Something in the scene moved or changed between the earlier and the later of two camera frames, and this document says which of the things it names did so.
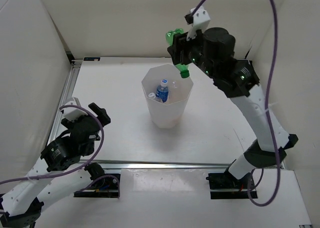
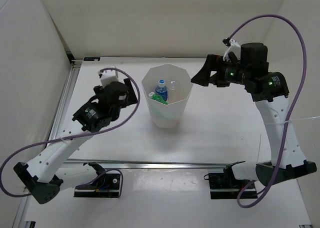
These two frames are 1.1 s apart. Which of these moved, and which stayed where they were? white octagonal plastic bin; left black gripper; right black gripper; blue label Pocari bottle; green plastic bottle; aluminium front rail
Moved: right black gripper; green plastic bottle; left black gripper
Stayed: blue label Pocari bottle; aluminium front rail; white octagonal plastic bin
